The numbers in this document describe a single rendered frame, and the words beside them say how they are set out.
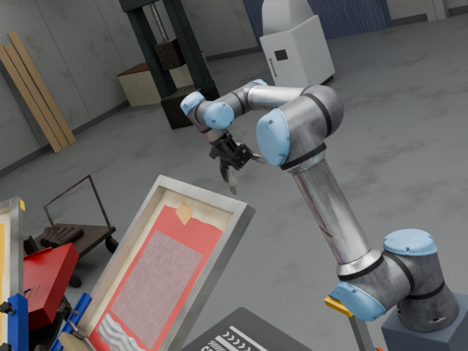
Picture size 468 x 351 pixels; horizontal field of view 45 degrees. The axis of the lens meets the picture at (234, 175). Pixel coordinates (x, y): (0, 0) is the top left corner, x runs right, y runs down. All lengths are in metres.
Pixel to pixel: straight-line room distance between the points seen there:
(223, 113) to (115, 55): 10.59
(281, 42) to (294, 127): 6.67
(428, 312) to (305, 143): 0.52
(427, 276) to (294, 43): 6.54
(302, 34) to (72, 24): 5.33
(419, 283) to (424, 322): 0.12
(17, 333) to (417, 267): 1.45
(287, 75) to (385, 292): 6.83
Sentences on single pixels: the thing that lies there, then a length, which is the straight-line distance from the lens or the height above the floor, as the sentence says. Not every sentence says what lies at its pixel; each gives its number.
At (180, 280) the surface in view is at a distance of 1.70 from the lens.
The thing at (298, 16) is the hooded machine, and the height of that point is 1.04.
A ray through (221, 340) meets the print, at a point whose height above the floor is 0.95.
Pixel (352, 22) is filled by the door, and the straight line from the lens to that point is 10.86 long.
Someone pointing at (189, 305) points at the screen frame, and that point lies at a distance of 1.55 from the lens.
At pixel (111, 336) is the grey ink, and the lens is 1.89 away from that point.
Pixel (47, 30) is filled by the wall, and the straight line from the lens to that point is 11.53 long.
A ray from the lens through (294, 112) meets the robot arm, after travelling 1.28.
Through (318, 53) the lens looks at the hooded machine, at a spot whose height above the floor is 0.45.
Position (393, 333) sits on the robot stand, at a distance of 1.55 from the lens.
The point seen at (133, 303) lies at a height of 1.31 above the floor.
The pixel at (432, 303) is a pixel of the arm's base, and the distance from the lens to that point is 1.49.
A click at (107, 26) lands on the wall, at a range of 12.19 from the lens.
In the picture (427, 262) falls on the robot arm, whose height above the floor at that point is 1.38.
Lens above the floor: 2.18
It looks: 21 degrees down
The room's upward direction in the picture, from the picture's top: 22 degrees counter-clockwise
